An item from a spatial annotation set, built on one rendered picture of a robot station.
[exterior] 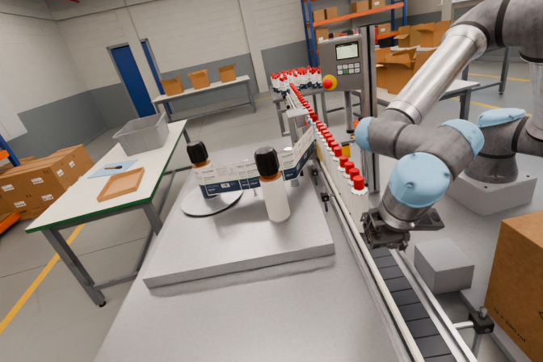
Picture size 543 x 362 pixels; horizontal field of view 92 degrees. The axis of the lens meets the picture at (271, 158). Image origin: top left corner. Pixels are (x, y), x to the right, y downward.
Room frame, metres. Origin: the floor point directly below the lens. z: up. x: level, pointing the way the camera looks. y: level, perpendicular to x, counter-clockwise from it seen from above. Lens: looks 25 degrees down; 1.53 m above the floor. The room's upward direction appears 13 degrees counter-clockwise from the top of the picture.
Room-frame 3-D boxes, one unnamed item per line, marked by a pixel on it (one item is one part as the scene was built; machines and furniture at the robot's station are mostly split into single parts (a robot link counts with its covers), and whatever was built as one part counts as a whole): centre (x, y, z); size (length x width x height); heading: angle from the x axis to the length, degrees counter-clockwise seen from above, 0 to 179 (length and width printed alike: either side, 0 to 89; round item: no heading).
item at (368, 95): (0.96, -0.41, 1.16); 0.04 x 0.04 x 0.67; 87
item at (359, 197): (0.69, -0.25, 0.98); 0.05 x 0.05 x 0.20
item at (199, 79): (6.32, 1.19, 0.96); 0.44 x 0.44 x 0.37; 2
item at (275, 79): (3.39, -0.50, 0.98); 0.57 x 0.46 x 0.21; 87
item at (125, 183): (1.71, 1.07, 0.82); 0.34 x 0.24 x 0.04; 10
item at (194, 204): (1.13, 0.33, 0.89); 0.31 x 0.31 x 0.01
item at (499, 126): (0.76, -0.76, 1.10); 0.13 x 0.12 x 0.14; 26
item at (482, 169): (0.76, -0.76, 0.98); 0.15 x 0.15 x 0.10
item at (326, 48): (1.03, -0.35, 1.38); 0.17 x 0.10 x 0.19; 52
